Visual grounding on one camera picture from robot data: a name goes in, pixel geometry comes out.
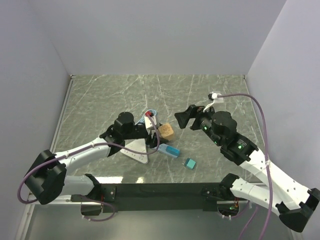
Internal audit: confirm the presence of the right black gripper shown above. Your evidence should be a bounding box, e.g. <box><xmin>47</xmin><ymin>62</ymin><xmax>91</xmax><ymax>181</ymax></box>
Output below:
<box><xmin>173</xmin><ymin>103</ymin><xmax>223</xmax><ymax>146</ymax></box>

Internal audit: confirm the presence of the wooden cube plug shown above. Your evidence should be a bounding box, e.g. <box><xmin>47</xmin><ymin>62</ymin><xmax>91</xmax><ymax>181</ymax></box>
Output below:
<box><xmin>158</xmin><ymin>123</ymin><xmax>175</xmax><ymax>141</ymax></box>

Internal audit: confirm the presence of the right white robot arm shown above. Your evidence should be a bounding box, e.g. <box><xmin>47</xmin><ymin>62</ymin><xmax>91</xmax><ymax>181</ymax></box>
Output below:
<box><xmin>174</xmin><ymin>104</ymin><xmax>320</xmax><ymax>233</ymax></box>

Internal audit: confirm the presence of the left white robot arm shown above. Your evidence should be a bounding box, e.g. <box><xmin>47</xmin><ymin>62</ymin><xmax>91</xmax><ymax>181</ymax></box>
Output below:
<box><xmin>22</xmin><ymin>111</ymin><xmax>158</xmax><ymax>205</ymax></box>

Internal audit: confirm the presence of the white triangular power strip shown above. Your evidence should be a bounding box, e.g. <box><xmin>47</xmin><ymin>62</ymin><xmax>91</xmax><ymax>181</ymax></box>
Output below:
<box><xmin>120</xmin><ymin>138</ymin><xmax>149</xmax><ymax>164</ymax></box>

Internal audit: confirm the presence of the teal cube adapter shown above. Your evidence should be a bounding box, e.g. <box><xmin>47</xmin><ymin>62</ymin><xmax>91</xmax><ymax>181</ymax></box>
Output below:
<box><xmin>184</xmin><ymin>158</ymin><xmax>197</xmax><ymax>170</ymax></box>

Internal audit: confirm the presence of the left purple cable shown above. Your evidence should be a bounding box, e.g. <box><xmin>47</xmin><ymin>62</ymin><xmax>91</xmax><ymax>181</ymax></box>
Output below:
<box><xmin>16</xmin><ymin>122</ymin><xmax>161</xmax><ymax>203</ymax></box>

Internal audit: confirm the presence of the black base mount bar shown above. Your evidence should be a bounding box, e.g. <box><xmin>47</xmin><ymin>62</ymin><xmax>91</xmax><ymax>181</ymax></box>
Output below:
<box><xmin>69</xmin><ymin>182</ymin><xmax>241</xmax><ymax>216</ymax></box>

